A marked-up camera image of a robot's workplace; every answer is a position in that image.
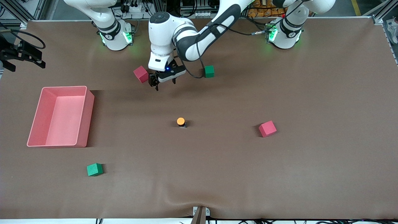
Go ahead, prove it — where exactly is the pink plastic bin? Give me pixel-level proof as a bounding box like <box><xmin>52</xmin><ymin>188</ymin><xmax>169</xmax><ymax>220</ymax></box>
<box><xmin>27</xmin><ymin>86</ymin><xmax>95</xmax><ymax>148</ymax></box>

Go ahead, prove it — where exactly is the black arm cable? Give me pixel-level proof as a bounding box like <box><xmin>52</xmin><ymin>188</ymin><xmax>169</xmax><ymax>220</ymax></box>
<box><xmin>174</xmin><ymin>19</ymin><xmax>268</xmax><ymax>79</ymax></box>
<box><xmin>0</xmin><ymin>22</ymin><xmax>46</xmax><ymax>50</ymax></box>

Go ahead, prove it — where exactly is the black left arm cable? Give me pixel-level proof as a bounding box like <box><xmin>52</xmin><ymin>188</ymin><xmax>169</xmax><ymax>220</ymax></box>
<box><xmin>174</xmin><ymin>19</ymin><xmax>268</xmax><ymax>79</ymax></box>

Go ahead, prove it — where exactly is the aluminium frame corner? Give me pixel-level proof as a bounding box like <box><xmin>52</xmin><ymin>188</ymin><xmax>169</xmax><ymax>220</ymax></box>
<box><xmin>0</xmin><ymin>0</ymin><xmax>47</xmax><ymax>24</ymax></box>
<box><xmin>372</xmin><ymin>0</ymin><xmax>398</xmax><ymax>25</ymax></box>

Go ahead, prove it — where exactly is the grey table edge clamp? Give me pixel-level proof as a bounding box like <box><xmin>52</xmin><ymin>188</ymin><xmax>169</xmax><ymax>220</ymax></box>
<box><xmin>192</xmin><ymin>206</ymin><xmax>211</xmax><ymax>224</ymax></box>

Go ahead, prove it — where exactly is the aluminium frame post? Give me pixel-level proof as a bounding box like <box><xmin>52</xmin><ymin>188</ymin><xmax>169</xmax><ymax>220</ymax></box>
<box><xmin>152</xmin><ymin>0</ymin><xmax>167</xmax><ymax>14</ymax></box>
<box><xmin>236</xmin><ymin>5</ymin><xmax>251</xmax><ymax>17</ymax></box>

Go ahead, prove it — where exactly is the white connector rail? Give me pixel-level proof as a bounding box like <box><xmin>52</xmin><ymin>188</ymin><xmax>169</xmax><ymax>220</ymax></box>
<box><xmin>180</xmin><ymin>11</ymin><xmax>226</xmax><ymax>18</ymax></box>

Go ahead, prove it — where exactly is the pink foam cube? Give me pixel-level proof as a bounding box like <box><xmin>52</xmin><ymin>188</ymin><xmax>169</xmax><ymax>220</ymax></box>
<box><xmin>133</xmin><ymin>65</ymin><xmax>150</xmax><ymax>83</ymax></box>
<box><xmin>259</xmin><ymin>121</ymin><xmax>277</xmax><ymax>138</ymax></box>

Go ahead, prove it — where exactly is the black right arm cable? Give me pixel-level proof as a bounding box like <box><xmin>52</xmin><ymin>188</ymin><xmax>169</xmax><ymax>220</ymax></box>
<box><xmin>0</xmin><ymin>22</ymin><xmax>46</xmax><ymax>50</ymax></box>

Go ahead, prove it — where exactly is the white sneaker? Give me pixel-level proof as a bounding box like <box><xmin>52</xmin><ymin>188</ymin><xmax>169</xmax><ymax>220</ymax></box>
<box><xmin>386</xmin><ymin>17</ymin><xmax>398</xmax><ymax>44</ymax></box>

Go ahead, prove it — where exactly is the bag of orange items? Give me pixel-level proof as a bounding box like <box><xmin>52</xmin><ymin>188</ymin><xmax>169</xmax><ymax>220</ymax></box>
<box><xmin>248</xmin><ymin>0</ymin><xmax>286</xmax><ymax>17</ymax></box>

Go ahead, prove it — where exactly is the white power strip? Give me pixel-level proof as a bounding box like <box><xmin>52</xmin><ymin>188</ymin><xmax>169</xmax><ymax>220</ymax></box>
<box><xmin>123</xmin><ymin>3</ymin><xmax>146</xmax><ymax>13</ymax></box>

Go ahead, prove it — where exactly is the brown table mat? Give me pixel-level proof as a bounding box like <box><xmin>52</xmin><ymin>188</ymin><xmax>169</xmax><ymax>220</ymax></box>
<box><xmin>0</xmin><ymin>17</ymin><xmax>398</xmax><ymax>220</ymax></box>

